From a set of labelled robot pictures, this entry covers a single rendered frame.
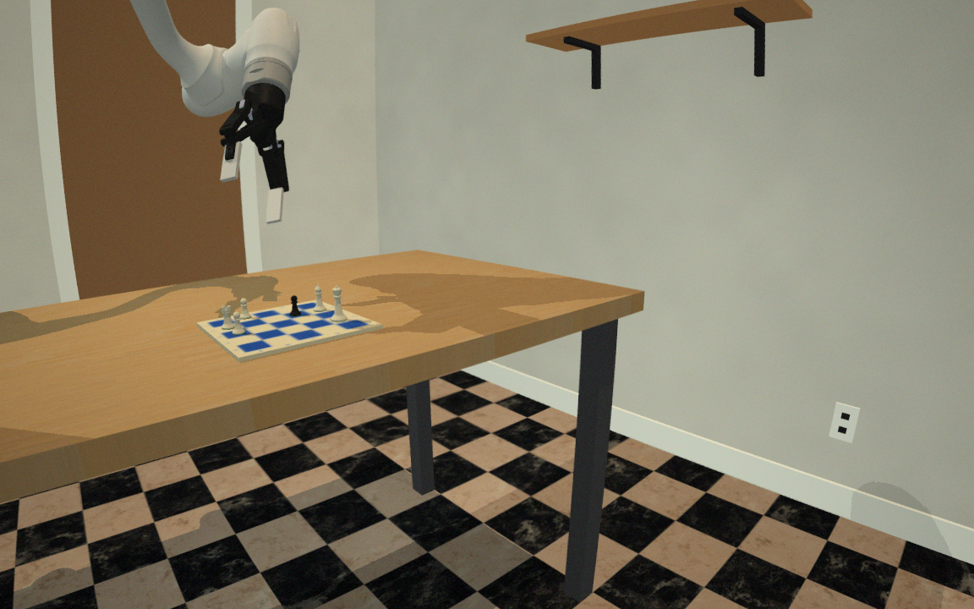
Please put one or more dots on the white rook chess piece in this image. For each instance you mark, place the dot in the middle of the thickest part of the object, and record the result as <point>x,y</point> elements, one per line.
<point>227,325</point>

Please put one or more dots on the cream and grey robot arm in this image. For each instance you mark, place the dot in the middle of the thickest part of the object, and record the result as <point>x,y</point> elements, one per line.
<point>212,77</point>

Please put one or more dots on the white bishop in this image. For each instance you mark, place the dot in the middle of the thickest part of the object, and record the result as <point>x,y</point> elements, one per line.
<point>319,305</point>

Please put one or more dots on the white queen chess piece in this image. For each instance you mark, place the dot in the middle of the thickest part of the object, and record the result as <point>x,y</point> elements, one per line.
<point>338,316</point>

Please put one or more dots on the blue and cream chessboard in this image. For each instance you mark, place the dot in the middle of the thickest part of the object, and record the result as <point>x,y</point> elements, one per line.
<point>273,331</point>

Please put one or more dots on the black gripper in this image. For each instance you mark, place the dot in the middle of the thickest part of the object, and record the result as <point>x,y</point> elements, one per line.
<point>268,103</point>

